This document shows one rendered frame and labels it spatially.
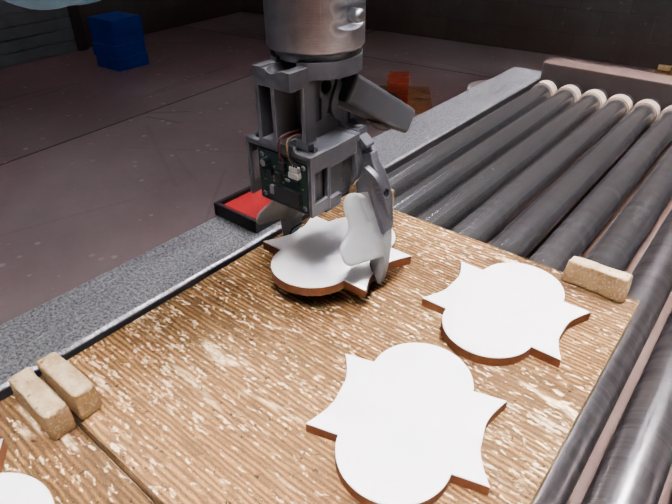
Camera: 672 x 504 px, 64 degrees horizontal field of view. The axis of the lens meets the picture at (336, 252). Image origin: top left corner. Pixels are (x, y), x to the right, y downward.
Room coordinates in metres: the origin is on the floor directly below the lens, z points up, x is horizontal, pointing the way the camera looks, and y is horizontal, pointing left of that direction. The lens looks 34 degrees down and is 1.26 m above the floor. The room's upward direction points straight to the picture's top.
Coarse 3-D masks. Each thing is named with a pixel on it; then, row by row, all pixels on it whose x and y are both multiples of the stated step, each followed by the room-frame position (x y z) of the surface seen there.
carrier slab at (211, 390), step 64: (256, 256) 0.48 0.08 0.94; (448, 256) 0.48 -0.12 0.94; (512, 256) 0.48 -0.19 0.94; (192, 320) 0.37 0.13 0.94; (256, 320) 0.37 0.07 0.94; (320, 320) 0.37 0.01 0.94; (384, 320) 0.37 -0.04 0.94; (128, 384) 0.30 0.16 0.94; (192, 384) 0.30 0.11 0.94; (256, 384) 0.30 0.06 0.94; (320, 384) 0.30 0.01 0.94; (512, 384) 0.30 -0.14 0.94; (576, 384) 0.30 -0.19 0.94; (128, 448) 0.24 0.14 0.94; (192, 448) 0.24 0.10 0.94; (256, 448) 0.24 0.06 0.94; (320, 448) 0.24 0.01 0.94; (512, 448) 0.24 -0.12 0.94
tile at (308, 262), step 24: (288, 240) 0.46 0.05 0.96; (312, 240) 0.46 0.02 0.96; (336, 240) 0.47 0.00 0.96; (288, 264) 0.42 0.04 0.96; (312, 264) 0.42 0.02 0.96; (336, 264) 0.42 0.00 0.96; (360, 264) 0.42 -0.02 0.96; (288, 288) 0.39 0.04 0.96; (312, 288) 0.38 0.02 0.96; (336, 288) 0.39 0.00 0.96; (360, 288) 0.38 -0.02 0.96
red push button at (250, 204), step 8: (248, 192) 0.64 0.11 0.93; (256, 192) 0.64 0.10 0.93; (232, 200) 0.61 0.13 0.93; (240, 200) 0.61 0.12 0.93; (248, 200) 0.61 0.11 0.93; (256, 200) 0.61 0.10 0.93; (264, 200) 0.61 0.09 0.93; (240, 208) 0.59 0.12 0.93; (248, 208) 0.59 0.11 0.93; (256, 208) 0.59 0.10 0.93; (256, 216) 0.57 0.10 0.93
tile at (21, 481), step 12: (0, 444) 0.20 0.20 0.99; (0, 456) 0.20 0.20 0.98; (0, 468) 0.19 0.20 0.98; (0, 480) 0.18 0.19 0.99; (12, 480) 0.18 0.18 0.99; (24, 480) 0.18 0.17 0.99; (36, 480) 0.18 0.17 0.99; (0, 492) 0.17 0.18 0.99; (12, 492) 0.17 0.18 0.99; (24, 492) 0.17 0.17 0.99; (36, 492) 0.17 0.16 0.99; (48, 492) 0.17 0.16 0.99
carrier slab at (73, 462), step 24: (0, 408) 0.27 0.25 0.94; (24, 408) 0.27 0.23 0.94; (0, 432) 0.25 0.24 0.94; (24, 432) 0.25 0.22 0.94; (72, 432) 0.25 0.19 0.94; (24, 456) 0.23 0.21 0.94; (48, 456) 0.23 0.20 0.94; (72, 456) 0.23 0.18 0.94; (96, 456) 0.23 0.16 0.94; (48, 480) 0.21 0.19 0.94; (72, 480) 0.21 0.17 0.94; (96, 480) 0.21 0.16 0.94; (120, 480) 0.21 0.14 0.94
